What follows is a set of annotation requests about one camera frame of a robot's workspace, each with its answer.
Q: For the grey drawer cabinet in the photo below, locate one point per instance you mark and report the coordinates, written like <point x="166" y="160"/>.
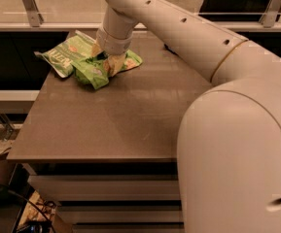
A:
<point x="111" y="196"/>

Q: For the green jalapeno chip bag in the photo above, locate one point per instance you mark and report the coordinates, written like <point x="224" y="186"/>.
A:
<point x="72" y="50"/>

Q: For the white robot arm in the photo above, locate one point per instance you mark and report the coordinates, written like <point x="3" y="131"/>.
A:
<point x="229" y="141"/>

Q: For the green rice chip bag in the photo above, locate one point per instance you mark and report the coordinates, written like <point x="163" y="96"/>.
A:
<point x="91" y="70"/>

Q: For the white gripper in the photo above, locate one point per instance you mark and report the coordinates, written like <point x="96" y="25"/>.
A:
<point x="114" y="44"/>

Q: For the glass railing with metal posts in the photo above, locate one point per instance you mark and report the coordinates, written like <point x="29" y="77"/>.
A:
<point x="89" y="13"/>

